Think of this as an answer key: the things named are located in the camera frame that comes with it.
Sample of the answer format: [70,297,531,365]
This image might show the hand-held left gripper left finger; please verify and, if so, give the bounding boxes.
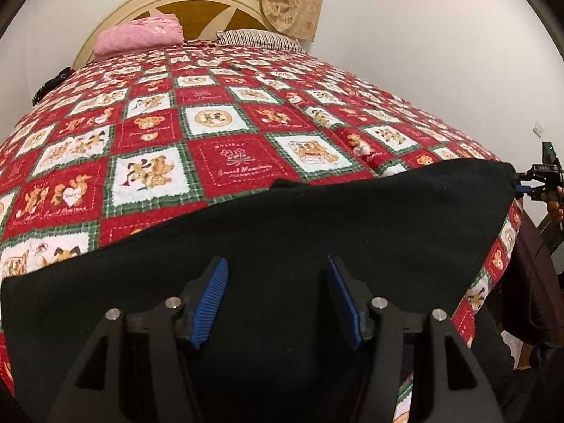
[48,256,230,423]

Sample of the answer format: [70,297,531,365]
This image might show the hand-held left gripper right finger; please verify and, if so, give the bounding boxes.
[327,256,505,423]

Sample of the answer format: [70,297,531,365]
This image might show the black pants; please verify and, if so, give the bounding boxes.
[0,160,517,423]

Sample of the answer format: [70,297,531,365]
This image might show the person's right hand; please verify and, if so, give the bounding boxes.
[546,187,564,226]

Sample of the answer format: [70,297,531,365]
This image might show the dark cloth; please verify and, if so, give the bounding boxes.
[485,203,564,423]

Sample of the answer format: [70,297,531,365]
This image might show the red printed checkered blanket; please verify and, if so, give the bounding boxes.
[0,39,525,423]

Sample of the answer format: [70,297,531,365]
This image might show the striped pillow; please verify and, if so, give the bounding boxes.
[216,29,309,56]

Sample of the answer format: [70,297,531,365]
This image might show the black and red object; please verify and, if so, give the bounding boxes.
[32,67,73,106]

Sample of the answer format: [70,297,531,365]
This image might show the pink folded cloth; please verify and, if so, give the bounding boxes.
[94,13,184,57]

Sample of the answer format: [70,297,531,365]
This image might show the cream wooden headboard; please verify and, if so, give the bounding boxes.
[73,0,274,70]

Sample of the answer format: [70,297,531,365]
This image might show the beige patterned curtain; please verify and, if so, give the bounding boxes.
[147,0,329,42]

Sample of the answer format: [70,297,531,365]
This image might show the thin black cable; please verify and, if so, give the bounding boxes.
[534,224,551,283]

